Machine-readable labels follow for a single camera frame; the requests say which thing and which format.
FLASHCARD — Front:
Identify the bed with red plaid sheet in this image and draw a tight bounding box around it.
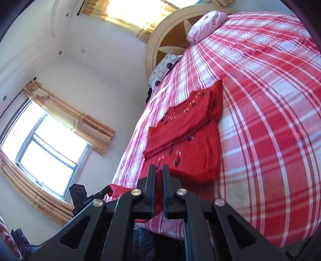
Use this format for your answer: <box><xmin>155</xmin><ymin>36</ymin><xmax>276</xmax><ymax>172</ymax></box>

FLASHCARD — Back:
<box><xmin>104</xmin><ymin>11</ymin><xmax>321</xmax><ymax>251</ymax></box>

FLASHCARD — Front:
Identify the dark blue cloth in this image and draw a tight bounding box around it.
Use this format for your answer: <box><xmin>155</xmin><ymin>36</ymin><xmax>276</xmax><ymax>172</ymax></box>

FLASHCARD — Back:
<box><xmin>132</xmin><ymin>227</ymin><xmax>156</xmax><ymax>261</ymax></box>

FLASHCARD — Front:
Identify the black plastic object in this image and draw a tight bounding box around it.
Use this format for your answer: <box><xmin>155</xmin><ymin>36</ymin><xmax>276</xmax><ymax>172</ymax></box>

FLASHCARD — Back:
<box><xmin>10</xmin><ymin>228</ymin><xmax>38</xmax><ymax>254</ymax></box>

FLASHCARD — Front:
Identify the pink pillow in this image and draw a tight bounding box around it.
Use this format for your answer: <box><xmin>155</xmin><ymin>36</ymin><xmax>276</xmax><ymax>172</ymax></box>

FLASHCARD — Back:
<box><xmin>187</xmin><ymin>10</ymin><xmax>229</xmax><ymax>44</ymax></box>

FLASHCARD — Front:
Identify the pink printed cloth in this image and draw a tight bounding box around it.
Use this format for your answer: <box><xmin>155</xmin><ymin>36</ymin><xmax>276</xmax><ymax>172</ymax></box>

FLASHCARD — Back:
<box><xmin>0</xmin><ymin>216</ymin><xmax>18</xmax><ymax>260</ymax></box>

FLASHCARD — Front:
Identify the large side window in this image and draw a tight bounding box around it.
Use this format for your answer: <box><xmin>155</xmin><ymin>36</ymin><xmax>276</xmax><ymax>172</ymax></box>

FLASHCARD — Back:
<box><xmin>0</xmin><ymin>99</ymin><xmax>92</xmax><ymax>204</ymax></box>

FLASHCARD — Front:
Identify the wide beige sheer curtain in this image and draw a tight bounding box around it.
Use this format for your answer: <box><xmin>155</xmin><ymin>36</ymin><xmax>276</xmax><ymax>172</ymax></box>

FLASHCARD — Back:
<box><xmin>80</xmin><ymin>0</ymin><xmax>181</xmax><ymax>43</ymax></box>

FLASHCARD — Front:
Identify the cream arched headboard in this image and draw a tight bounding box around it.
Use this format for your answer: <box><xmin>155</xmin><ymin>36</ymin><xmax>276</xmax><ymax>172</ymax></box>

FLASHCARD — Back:
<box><xmin>146</xmin><ymin>5</ymin><xmax>237</xmax><ymax>81</ymax></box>

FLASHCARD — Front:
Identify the red beaded sweater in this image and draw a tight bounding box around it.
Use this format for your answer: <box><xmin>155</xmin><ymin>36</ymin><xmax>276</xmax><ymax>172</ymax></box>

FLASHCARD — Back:
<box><xmin>104</xmin><ymin>80</ymin><xmax>223</xmax><ymax>222</ymax></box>

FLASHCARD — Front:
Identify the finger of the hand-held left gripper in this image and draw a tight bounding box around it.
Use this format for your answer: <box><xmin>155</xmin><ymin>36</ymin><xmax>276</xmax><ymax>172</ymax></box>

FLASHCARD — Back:
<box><xmin>86</xmin><ymin>187</ymin><xmax>113</xmax><ymax>201</ymax></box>

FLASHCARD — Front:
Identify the long beige floral curtain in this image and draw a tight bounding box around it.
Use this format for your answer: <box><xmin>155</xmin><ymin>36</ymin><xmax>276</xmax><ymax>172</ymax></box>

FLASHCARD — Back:
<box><xmin>24</xmin><ymin>80</ymin><xmax>116</xmax><ymax>156</ymax></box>
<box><xmin>0</xmin><ymin>148</ymin><xmax>76</xmax><ymax>226</ymax></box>

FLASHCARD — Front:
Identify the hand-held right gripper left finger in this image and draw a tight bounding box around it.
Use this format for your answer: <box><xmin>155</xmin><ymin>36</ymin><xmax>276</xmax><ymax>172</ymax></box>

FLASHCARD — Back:
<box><xmin>27</xmin><ymin>164</ymin><xmax>157</xmax><ymax>261</ymax></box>

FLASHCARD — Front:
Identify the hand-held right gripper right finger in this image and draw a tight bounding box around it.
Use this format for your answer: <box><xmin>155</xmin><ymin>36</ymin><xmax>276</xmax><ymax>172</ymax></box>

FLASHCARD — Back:
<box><xmin>162</xmin><ymin>164</ymin><xmax>289</xmax><ymax>261</ymax></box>

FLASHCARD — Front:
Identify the white patterned pillow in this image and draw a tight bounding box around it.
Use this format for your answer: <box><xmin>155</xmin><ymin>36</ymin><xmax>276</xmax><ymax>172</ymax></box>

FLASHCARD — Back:
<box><xmin>148</xmin><ymin>54</ymin><xmax>183</xmax><ymax>88</ymax></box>

